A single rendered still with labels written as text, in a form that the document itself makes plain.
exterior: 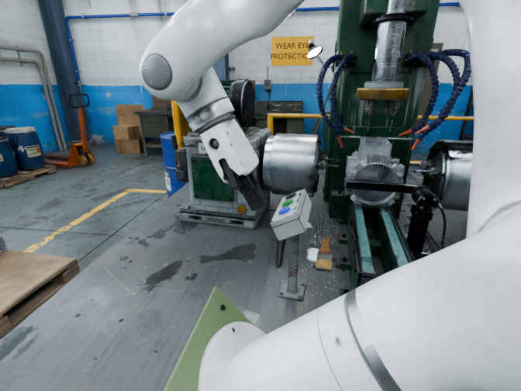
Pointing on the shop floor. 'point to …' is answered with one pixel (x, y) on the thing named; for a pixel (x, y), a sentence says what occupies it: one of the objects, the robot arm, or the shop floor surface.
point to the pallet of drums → (21, 156)
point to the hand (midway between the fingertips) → (255, 198)
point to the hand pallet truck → (79, 157)
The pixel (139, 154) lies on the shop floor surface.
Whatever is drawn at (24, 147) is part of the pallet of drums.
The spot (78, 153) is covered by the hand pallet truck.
